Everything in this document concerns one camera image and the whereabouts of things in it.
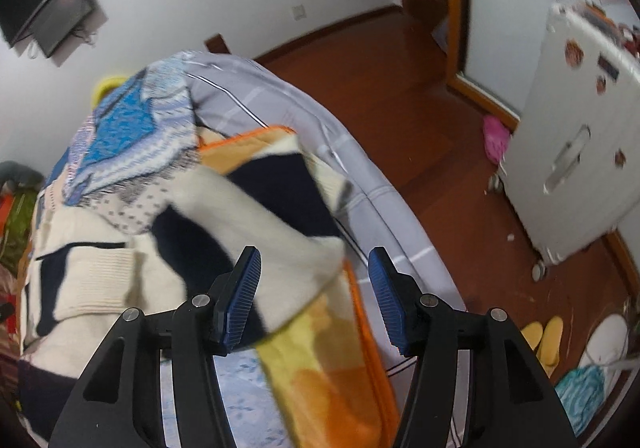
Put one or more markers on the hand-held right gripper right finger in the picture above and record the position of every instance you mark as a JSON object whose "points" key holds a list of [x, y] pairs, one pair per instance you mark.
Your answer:
{"points": [[387, 303]]}

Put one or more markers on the teal patterned cloth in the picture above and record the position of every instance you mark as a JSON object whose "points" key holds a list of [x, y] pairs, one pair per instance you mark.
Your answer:
{"points": [[582, 398]]}

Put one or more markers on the blue patchwork blanket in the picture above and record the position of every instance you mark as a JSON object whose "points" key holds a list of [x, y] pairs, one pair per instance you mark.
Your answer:
{"points": [[120, 128]]}

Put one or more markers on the dark wooden bed post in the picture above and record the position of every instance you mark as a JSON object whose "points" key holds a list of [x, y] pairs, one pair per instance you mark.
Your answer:
{"points": [[217, 43]]}

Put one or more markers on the white and navy striped sweater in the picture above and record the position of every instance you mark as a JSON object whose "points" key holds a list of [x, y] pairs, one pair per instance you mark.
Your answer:
{"points": [[100, 268]]}

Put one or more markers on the white round plastic object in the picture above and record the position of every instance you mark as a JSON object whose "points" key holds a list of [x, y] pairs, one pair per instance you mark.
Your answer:
{"points": [[607, 338]]}

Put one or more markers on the grey striped bed sheet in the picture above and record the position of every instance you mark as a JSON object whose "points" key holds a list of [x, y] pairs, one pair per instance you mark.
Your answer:
{"points": [[300, 103]]}

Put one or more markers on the green cloth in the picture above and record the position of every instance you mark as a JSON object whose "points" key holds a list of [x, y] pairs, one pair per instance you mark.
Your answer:
{"points": [[20, 228]]}

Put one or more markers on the orange fleece blanket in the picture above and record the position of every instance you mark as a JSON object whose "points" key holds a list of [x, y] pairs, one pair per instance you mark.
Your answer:
{"points": [[310, 378]]}

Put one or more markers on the white wall socket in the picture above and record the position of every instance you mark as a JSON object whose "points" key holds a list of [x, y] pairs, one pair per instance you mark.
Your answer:
{"points": [[299, 12]]}

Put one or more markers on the grey plush toy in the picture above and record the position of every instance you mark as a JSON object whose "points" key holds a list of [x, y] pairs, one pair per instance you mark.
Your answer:
{"points": [[17, 173]]}

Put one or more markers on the grey floor mat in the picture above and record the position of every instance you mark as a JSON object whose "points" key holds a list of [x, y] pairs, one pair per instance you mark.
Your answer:
{"points": [[441, 34]]}

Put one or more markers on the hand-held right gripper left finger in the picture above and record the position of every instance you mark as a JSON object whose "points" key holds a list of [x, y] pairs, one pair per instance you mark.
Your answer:
{"points": [[245, 300]]}

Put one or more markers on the yellow slipper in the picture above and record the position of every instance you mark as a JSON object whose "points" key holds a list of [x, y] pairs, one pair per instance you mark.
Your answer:
{"points": [[531, 334], [550, 343]]}

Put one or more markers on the pink bag on floor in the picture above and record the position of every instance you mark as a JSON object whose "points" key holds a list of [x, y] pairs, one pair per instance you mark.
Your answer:
{"points": [[495, 138]]}

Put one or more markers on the yellow foam tube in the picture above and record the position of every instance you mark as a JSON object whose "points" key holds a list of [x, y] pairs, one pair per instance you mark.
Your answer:
{"points": [[107, 86]]}

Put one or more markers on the wall-mounted television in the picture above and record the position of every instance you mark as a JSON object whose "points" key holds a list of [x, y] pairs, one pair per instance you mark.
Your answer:
{"points": [[62, 16]]}

